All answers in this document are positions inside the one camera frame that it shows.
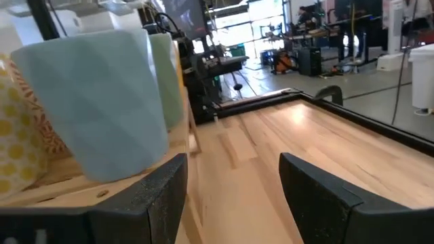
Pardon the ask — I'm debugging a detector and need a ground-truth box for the white waste bin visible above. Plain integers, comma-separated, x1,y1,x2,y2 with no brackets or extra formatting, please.
408,43,434,116

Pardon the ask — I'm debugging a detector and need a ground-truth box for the black aluminium table frame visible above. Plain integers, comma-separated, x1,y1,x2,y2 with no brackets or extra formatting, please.
216,87,434,157

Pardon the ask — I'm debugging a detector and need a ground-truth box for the person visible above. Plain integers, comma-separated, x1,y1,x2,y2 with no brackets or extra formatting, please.
403,0,434,31
297,5,311,26

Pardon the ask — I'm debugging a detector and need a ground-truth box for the orange pattern yellow-rimmed mug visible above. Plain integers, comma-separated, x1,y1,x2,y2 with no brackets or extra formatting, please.
8,59,74,160

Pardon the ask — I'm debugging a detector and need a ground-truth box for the black table clamp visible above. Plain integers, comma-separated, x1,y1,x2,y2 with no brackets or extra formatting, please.
313,85,344,106

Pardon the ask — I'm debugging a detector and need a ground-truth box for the green faceted mug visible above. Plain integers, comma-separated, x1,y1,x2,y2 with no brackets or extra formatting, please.
147,32,186,131

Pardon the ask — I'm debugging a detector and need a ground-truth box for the black display screen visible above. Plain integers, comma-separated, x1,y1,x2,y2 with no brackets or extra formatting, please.
161,0,211,40

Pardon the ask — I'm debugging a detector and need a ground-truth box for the hanging black cable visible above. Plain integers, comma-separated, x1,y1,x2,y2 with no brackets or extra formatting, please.
391,0,420,125

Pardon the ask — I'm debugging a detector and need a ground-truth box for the wooden slatted rack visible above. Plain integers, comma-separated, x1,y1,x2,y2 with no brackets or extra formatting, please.
0,94,203,244

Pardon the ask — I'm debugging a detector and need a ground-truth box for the white tower fan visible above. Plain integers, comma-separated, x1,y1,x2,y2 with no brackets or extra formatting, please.
376,0,406,71

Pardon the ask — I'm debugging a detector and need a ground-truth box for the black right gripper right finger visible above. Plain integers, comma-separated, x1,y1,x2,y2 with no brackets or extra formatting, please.
279,152,434,244

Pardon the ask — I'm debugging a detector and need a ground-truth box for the light blue faceted mug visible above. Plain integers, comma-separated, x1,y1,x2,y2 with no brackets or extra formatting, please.
9,28,170,184

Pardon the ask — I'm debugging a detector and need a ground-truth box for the green bin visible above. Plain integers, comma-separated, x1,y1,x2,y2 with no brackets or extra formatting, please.
229,43,247,58

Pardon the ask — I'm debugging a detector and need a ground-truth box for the orange vacuum cleaner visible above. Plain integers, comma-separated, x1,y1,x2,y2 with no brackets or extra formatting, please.
271,50,296,75

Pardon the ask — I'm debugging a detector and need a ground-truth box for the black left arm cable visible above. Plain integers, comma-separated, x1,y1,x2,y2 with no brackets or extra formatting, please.
154,12,180,38

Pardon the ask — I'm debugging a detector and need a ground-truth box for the yellow dotted mug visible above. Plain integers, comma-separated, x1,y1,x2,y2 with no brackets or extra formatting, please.
0,54,48,201

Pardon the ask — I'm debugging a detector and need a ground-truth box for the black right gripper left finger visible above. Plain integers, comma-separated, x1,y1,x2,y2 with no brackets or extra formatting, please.
0,154,189,244

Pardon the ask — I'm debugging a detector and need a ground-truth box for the black floor box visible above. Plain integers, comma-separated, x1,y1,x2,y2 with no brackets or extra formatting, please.
298,46,322,77

